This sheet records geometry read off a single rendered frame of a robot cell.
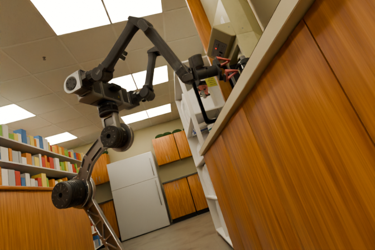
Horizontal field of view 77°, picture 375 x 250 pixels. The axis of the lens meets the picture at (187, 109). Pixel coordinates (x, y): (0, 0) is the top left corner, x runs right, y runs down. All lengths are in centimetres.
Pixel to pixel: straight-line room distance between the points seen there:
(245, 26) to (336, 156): 113
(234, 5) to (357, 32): 125
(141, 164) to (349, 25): 589
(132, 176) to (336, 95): 584
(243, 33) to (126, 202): 526
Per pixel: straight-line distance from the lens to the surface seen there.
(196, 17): 202
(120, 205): 619
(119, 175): 622
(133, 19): 139
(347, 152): 51
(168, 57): 126
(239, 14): 159
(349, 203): 58
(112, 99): 171
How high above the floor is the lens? 67
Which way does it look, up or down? 18 degrees up
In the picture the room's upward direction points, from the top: 18 degrees counter-clockwise
